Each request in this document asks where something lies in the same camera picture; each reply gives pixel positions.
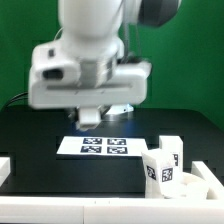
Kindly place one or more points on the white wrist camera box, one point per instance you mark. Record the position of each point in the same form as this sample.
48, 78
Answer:
51, 63

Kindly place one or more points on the white round stool seat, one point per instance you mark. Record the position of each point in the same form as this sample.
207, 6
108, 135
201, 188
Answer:
189, 186

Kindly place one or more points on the white left rail block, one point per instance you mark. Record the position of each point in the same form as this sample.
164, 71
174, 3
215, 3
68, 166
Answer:
5, 169

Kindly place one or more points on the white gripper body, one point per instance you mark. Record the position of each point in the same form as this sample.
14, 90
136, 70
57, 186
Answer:
127, 86

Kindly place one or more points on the white front rail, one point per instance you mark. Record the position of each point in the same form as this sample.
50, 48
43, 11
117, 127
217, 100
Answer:
45, 210

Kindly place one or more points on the white marker sheet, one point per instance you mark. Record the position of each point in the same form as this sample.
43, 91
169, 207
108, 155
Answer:
102, 146

